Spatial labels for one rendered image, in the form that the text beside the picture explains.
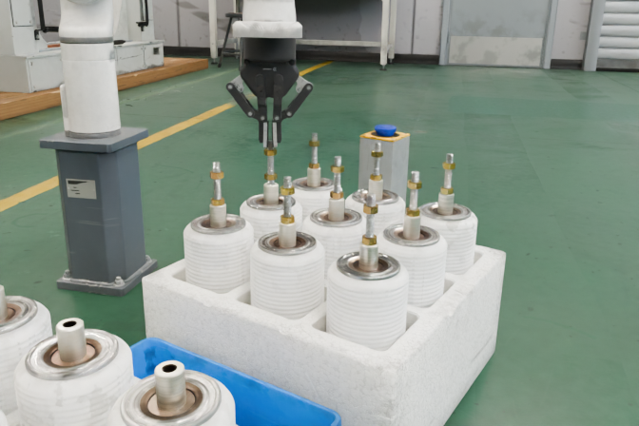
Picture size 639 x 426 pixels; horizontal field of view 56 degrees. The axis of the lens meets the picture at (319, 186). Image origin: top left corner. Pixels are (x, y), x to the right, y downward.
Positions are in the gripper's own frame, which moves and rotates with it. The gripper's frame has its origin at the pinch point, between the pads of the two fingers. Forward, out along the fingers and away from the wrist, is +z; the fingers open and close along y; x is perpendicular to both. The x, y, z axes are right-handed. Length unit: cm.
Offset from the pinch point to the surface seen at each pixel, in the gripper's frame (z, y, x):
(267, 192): 8.9, 0.4, 1.0
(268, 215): 11.3, 0.2, 4.5
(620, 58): 24, -293, -442
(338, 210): 9.3, -9.9, 7.9
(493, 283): 21.2, -33.4, 7.2
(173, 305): 20.3, 12.5, 15.0
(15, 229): 36, 65, -53
